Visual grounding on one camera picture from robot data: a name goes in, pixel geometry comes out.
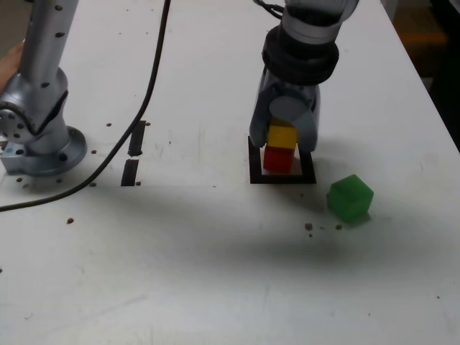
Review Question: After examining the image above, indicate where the red cube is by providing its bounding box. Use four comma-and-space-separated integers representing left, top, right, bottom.
263, 145, 296, 173

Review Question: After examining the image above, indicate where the black tape square outline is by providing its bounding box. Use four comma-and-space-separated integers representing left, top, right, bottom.
247, 134, 317, 185

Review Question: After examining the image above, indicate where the black cable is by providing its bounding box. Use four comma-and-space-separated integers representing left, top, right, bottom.
0, 0, 173, 213

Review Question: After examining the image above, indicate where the yellow cube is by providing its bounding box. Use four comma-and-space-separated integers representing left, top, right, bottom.
267, 116, 299, 150

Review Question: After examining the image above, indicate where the person's hand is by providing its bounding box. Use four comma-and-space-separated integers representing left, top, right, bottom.
0, 42, 25, 93

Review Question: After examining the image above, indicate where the black tape strip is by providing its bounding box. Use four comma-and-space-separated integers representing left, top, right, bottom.
121, 120, 147, 187

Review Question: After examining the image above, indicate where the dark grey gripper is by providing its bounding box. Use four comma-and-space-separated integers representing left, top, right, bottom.
248, 65, 322, 153

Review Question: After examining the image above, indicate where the green cube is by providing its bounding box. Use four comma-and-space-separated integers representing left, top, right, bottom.
326, 173, 374, 224

